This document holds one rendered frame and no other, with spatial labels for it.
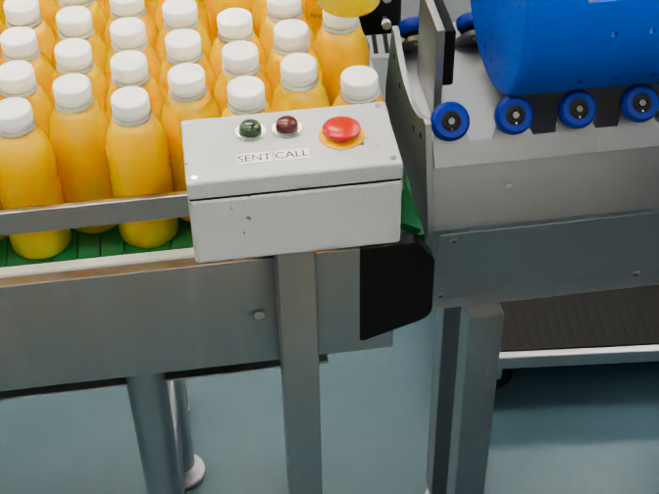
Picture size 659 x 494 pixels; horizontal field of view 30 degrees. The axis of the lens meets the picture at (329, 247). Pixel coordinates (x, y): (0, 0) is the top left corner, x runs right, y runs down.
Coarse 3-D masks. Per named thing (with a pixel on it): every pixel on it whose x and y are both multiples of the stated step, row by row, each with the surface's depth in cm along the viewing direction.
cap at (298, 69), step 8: (288, 56) 130; (296, 56) 130; (304, 56) 130; (312, 56) 130; (280, 64) 129; (288, 64) 129; (296, 64) 129; (304, 64) 129; (312, 64) 129; (280, 72) 129; (288, 72) 128; (296, 72) 128; (304, 72) 128; (312, 72) 128; (288, 80) 129; (296, 80) 128; (304, 80) 128; (312, 80) 129
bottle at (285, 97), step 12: (288, 84) 130; (312, 84) 130; (276, 96) 131; (288, 96) 130; (300, 96) 129; (312, 96) 130; (324, 96) 131; (276, 108) 131; (288, 108) 130; (300, 108) 130; (312, 108) 130
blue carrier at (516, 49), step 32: (480, 0) 149; (512, 0) 134; (544, 0) 128; (576, 0) 128; (608, 0) 129; (640, 0) 129; (480, 32) 150; (512, 32) 135; (544, 32) 130; (576, 32) 130; (608, 32) 131; (640, 32) 131; (512, 64) 137; (544, 64) 133; (576, 64) 134; (608, 64) 135; (640, 64) 136
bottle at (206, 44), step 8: (192, 24) 139; (200, 24) 140; (160, 32) 140; (168, 32) 139; (200, 32) 139; (160, 40) 140; (208, 40) 141; (160, 48) 140; (208, 48) 141; (160, 56) 140; (208, 56) 141
